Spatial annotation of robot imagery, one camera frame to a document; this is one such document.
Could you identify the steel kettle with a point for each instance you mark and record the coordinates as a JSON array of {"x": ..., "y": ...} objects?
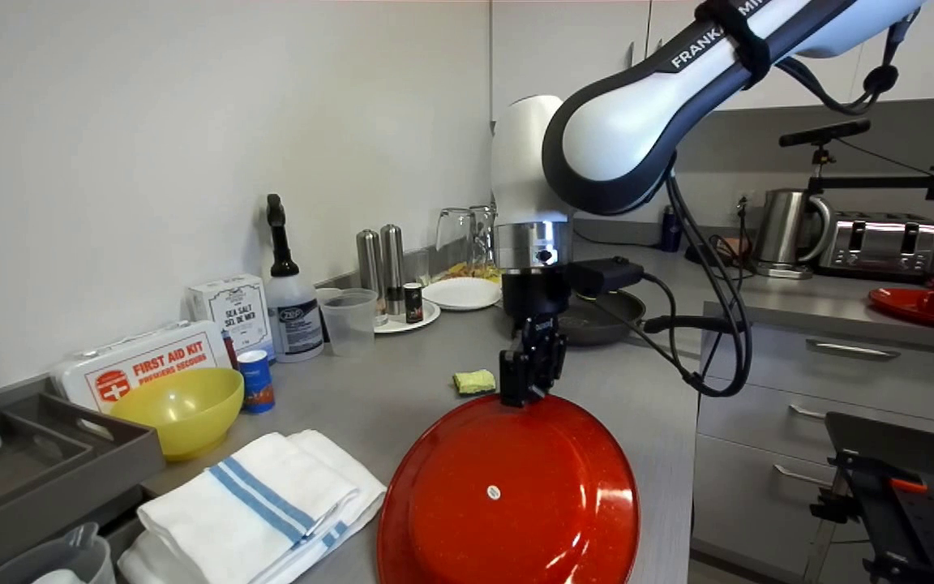
[{"x": 791, "y": 233}]

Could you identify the small blue jar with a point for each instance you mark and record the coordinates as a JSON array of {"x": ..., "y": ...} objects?
[{"x": 257, "y": 381}]

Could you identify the steel grinder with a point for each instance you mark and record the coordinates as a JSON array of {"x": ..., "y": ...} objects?
[
  {"x": 368, "y": 262},
  {"x": 395, "y": 262}
]

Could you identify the clear glass pitcher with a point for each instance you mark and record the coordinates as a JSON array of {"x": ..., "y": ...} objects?
[{"x": 465, "y": 246}]

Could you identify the gray drawer cabinet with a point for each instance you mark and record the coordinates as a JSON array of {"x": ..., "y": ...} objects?
[{"x": 867, "y": 389}]

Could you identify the gray plastic jug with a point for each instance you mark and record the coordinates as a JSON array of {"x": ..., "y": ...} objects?
[{"x": 49, "y": 556}]

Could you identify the red plate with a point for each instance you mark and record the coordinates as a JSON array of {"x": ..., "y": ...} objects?
[{"x": 510, "y": 508}]

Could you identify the small dark spice jar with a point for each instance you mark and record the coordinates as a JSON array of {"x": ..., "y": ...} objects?
[{"x": 412, "y": 303}]

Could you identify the red flat dish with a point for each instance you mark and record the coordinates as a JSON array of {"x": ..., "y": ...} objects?
[{"x": 925, "y": 307}]

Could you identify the clear plastic cup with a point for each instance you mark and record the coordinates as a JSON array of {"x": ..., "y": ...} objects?
[{"x": 344, "y": 312}]

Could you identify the steel toaster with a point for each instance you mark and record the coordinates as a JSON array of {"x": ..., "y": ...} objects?
[{"x": 878, "y": 247}]

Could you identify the folded towel blue stripes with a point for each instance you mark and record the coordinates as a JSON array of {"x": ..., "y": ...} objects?
[{"x": 262, "y": 498}]

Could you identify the black stand orange part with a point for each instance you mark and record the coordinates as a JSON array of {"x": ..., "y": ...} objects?
[{"x": 908, "y": 508}]

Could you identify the white first aid kit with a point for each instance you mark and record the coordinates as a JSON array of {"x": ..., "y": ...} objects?
[{"x": 144, "y": 360}]

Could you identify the gray tray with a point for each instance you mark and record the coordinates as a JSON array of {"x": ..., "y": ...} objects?
[{"x": 45, "y": 455}]

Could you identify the black stereo camera bar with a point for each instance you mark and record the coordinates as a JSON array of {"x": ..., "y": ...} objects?
[{"x": 826, "y": 133}]

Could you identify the black frying pan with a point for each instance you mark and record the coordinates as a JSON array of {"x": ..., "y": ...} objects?
[{"x": 608, "y": 322}]

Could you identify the spray bottle black trigger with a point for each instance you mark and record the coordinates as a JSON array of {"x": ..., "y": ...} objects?
[{"x": 292, "y": 312}]

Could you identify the yellow bowl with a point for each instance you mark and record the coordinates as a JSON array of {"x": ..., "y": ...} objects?
[{"x": 180, "y": 407}]

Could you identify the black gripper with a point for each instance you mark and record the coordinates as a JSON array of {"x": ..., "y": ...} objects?
[{"x": 535, "y": 303}]

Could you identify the black boom rod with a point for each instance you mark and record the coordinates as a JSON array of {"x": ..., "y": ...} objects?
[{"x": 878, "y": 182}]

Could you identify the large white plate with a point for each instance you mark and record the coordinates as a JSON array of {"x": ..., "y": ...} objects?
[{"x": 462, "y": 292}]

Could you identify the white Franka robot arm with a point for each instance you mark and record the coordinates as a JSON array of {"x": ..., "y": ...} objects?
[{"x": 641, "y": 131}]

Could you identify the small white printed box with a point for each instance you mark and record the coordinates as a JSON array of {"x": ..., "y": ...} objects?
[{"x": 231, "y": 312}]

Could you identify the yellow green sponge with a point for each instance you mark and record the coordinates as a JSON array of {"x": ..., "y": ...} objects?
[{"x": 474, "y": 381}]

